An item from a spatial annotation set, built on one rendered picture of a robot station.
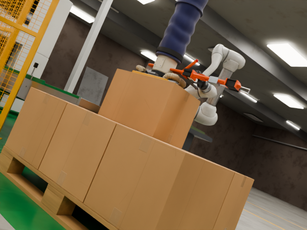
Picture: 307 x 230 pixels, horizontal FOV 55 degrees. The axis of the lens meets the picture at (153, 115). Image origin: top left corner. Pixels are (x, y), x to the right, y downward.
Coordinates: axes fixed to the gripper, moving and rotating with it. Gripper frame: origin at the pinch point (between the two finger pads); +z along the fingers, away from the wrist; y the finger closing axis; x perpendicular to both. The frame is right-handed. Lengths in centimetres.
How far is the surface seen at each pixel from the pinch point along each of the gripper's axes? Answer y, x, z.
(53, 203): 102, -6, 81
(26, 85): 54, 141, 36
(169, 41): -19.0, 24.2, 10.9
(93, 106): 49, 62, 21
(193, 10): -49, 17, 6
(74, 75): 5, 344, -158
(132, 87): 24.9, 32.3, 19.7
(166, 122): 40.8, -3.3, 12.5
